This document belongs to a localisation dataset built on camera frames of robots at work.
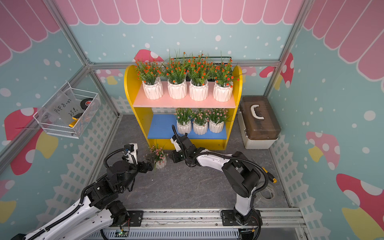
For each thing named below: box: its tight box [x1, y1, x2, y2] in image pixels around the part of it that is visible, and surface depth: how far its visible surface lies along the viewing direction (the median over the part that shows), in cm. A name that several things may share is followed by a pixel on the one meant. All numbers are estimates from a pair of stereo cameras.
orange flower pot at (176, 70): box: [161, 49, 190, 100], surface depth 68 cm
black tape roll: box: [80, 97, 94, 111], surface depth 81 cm
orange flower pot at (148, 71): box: [135, 59, 164, 100], surface depth 69 cm
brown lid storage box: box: [237, 95, 282, 150], surface depth 94 cm
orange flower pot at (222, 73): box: [209, 52, 240, 102], surface depth 67 cm
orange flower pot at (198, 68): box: [186, 52, 215, 102], surface depth 65 cm
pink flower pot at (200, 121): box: [192, 109, 209, 135], surface depth 87 cm
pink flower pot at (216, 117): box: [205, 108, 231, 134], surface depth 85 cm
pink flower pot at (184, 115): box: [174, 107, 194, 135], surface depth 84 cm
